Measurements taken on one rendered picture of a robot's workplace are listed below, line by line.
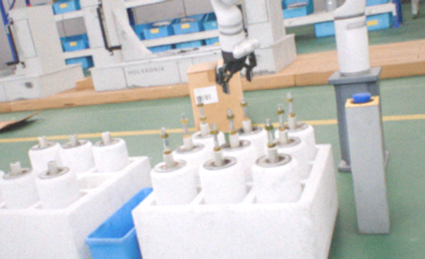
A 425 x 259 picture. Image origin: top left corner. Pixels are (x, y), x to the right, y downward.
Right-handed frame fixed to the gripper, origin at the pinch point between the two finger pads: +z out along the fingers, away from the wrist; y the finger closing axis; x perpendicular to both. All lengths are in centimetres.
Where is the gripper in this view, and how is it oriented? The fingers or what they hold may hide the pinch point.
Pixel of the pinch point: (238, 85)
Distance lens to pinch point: 152.8
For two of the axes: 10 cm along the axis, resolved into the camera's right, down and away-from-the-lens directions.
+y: -7.7, 4.7, -4.3
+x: 6.2, 4.1, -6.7
